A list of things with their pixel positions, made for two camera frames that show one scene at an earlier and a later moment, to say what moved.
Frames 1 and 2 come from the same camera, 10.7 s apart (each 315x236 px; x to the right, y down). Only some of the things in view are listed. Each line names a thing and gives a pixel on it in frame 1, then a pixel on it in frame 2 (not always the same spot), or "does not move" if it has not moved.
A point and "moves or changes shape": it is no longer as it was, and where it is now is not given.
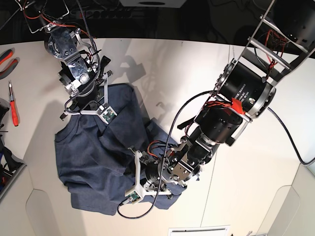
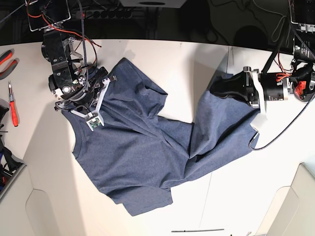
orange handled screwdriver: [14, 115] does not move
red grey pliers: [5, 56] does not move
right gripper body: [157, 173] -> [275, 85]
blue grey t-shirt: [96, 166] moves or changes shape
